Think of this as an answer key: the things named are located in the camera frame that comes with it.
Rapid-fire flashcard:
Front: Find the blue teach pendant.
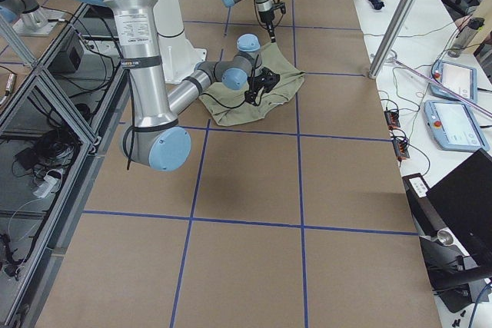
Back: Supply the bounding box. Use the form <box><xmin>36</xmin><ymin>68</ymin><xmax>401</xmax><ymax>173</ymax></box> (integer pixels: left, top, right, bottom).
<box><xmin>424</xmin><ymin>101</ymin><xmax>490</xmax><ymax>152</ymax></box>
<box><xmin>430</xmin><ymin>61</ymin><xmax>477</xmax><ymax>102</ymax></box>

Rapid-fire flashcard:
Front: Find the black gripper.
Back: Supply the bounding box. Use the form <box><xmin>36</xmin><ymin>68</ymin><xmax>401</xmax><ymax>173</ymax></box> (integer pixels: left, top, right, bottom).
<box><xmin>244</xmin><ymin>67</ymin><xmax>280</xmax><ymax>105</ymax></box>
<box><xmin>256</xmin><ymin>0</ymin><xmax>286</xmax><ymax>43</ymax></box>

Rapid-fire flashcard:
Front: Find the aluminium frame post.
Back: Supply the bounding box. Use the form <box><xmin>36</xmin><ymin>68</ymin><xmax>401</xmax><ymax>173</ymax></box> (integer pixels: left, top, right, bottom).
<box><xmin>368</xmin><ymin>0</ymin><xmax>416</xmax><ymax>79</ymax></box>

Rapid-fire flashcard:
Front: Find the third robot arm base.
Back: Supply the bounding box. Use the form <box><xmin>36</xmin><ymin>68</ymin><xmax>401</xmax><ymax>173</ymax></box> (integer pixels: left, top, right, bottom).
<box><xmin>1</xmin><ymin>0</ymin><xmax>65</xmax><ymax>37</ymax></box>

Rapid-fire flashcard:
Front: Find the black box with label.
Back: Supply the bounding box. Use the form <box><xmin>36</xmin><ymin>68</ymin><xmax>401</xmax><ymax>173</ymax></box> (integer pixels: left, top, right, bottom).
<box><xmin>402</xmin><ymin>174</ymin><xmax>440</xmax><ymax>237</ymax></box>

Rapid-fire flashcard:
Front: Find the lower blue teach pendant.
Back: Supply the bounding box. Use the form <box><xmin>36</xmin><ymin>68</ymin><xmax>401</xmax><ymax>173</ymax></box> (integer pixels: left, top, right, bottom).
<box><xmin>424</xmin><ymin>101</ymin><xmax>490</xmax><ymax>152</ymax></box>

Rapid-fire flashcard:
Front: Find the white reacher grabber stick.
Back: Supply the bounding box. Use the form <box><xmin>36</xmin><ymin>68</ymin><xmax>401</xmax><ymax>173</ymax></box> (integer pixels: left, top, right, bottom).
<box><xmin>385</xmin><ymin>54</ymin><xmax>491</xmax><ymax>118</ymax></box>

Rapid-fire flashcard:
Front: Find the black monitor stand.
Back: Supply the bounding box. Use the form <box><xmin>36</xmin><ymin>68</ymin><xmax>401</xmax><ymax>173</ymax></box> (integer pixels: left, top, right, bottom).
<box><xmin>420</xmin><ymin>237</ymin><xmax>491</xmax><ymax>313</ymax></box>

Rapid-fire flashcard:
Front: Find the green long-sleeve shirt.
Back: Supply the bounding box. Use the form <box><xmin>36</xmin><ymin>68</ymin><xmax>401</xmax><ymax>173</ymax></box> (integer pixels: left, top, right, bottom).
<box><xmin>199</xmin><ymin>43</ymin><xmax>304</xmax><ymax>127</ymax></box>

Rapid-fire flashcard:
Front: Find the upper blue teach pendant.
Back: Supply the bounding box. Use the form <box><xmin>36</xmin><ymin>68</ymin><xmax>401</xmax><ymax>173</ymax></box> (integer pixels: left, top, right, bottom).
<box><xmin>430</xmin><ymin>61</ymin><xmax>477</xmax><ymax>102</ymax></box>

